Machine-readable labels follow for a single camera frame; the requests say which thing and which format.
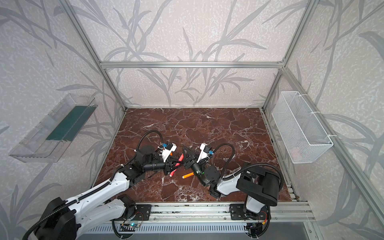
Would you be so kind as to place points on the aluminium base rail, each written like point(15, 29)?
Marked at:
point(200, 212)

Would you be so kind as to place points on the small green circuit board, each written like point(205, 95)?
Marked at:
point(129, 227)

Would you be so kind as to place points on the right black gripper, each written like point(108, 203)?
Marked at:
point(192, 162)

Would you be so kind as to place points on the clear plastic wall tray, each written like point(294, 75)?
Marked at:
point(48, 141)

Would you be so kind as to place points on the white wire mesh basket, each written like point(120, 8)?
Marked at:
point(303, 135)

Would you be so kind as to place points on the orange highlighter lower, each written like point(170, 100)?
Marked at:
point(188, 175)

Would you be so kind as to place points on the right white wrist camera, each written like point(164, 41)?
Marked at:
point(206, 152)

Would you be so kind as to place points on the pink highlighter pair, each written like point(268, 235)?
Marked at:
point(179, 160)

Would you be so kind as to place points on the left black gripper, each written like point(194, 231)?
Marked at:
point(167, 165)

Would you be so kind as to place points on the aluminium frame crossbar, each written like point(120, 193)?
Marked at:
point(216, 65)

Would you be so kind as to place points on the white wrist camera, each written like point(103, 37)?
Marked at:
point(206, 152)
point(166, 149)

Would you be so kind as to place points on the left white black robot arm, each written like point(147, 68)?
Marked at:
point(69, 219)

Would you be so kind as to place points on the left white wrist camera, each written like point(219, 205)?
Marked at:
point(166, 149)

